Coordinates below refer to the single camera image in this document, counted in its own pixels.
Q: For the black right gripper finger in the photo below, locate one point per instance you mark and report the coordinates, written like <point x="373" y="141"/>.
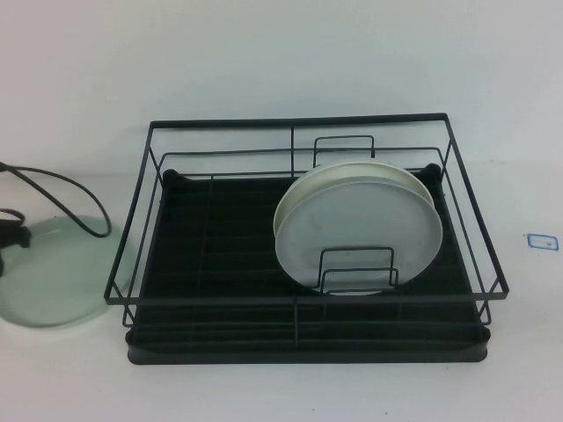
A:
<point x="2" y="265"/>

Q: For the light grey round plate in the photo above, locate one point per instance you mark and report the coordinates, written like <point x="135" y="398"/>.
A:
<point x="352" y="228"/>

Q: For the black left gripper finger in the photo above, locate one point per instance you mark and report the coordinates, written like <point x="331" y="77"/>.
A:
<point x="17" y="236"/>

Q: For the blue outlined white label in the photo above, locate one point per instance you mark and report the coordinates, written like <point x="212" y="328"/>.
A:
<point x="541" y="241"/>

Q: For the black plastic drip tray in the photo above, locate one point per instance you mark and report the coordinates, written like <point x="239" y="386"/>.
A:
<point x="264" y="354"/>

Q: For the pale green round plate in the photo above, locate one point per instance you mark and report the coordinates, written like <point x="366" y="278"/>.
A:
<point x="66" y="277"/>

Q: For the cream round plate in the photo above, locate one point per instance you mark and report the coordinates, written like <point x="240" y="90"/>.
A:
<point x="352" y="170"/>

